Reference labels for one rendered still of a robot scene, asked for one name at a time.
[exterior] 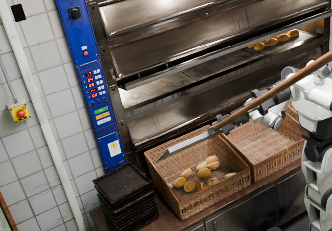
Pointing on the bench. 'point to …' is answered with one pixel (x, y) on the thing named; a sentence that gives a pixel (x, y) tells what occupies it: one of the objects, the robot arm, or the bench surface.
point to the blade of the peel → (186, 144)
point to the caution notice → (114, 148)
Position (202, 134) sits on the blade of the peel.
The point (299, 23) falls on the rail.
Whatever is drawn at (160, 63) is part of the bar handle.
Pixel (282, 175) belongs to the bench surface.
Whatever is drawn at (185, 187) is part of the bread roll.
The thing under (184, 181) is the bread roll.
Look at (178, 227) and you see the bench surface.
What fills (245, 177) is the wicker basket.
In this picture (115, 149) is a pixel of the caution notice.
